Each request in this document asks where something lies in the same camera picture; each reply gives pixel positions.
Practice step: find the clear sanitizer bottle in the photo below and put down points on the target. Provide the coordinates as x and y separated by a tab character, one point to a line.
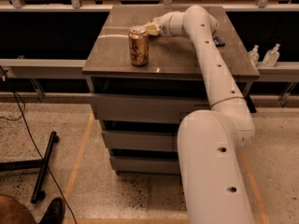
254	54
271	56

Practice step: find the clear sanitizer bottle left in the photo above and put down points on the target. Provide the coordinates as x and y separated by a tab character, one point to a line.
254	54

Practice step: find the gold soda can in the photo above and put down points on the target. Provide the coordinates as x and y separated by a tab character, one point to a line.
138	45

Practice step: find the black stand base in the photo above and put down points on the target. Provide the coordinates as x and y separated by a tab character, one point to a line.
40	164

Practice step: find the grey metal rail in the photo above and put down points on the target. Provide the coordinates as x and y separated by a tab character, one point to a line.
54	69

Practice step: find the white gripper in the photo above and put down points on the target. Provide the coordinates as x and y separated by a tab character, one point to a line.
163	24

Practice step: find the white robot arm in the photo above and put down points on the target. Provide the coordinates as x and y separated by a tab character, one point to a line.
208	140

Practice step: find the clear sanitizer bottle right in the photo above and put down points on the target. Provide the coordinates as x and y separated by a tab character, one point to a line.
271	56

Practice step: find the brown trouser leg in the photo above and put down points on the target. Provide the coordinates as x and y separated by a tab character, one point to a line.
13	212

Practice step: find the black shoe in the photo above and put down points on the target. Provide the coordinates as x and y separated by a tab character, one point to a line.
55	212

